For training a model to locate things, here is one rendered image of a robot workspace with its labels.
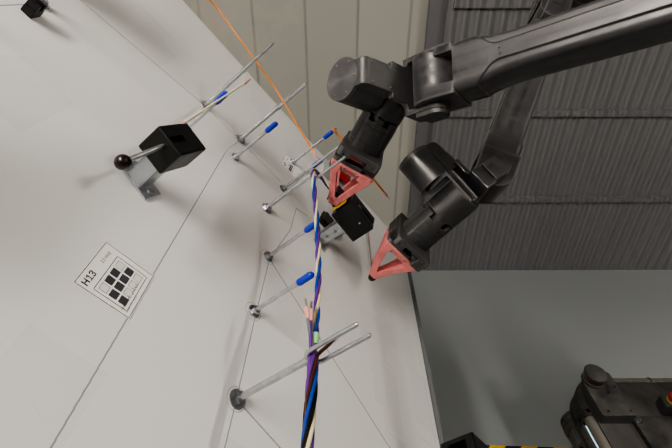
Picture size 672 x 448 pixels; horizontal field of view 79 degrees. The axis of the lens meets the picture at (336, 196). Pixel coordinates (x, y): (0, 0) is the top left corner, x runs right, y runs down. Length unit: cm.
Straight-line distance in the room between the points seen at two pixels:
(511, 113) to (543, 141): 145
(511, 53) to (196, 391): 45
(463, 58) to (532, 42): 7
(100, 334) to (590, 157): 220
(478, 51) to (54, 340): 48
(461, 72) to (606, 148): 187
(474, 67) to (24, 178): 45
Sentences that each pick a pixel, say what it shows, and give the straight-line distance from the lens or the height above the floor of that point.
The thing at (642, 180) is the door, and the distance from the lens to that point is 254.
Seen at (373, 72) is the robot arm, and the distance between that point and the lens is 52.
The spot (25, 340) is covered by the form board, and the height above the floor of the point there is 129.
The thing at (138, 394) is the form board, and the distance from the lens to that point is 36.
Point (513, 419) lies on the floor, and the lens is 188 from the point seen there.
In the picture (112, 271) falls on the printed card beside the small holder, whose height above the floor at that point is 127.
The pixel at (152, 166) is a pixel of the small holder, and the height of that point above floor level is 132.
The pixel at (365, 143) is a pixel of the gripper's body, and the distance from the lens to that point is 59.
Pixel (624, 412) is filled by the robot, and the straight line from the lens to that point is 170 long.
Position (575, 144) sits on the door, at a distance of 226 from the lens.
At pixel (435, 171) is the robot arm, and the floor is 122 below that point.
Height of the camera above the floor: 149
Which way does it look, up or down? 29 degrees down
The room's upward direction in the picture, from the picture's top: straight up
